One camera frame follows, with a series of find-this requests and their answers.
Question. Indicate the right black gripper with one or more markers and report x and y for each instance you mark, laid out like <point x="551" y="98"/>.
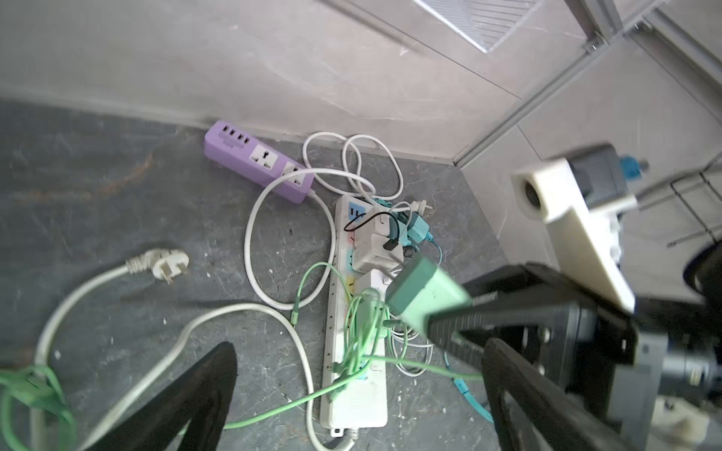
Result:
<point x="598" y="354"/>

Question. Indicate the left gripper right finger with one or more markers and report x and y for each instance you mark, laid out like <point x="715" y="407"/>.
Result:
<point x="562" y="422"/>

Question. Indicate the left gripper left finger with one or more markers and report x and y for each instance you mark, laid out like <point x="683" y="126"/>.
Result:
<point x="197" y="403"/>

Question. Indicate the white pastel power strip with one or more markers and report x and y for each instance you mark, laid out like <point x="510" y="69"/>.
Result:
<point x="353" y="313"/>

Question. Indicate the green charger plug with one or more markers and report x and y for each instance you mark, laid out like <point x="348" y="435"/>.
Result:
<point x="422" y="290"/>

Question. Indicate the purple power strip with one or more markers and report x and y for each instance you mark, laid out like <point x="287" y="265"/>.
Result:
<point x="244" y="154"/>

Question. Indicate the teal charger plug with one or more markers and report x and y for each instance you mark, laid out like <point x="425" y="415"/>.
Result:
<point x="415" y="228"/>

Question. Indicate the white wire mesh basket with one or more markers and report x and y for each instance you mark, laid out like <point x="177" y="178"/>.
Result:
<point x="484" y="24"/>

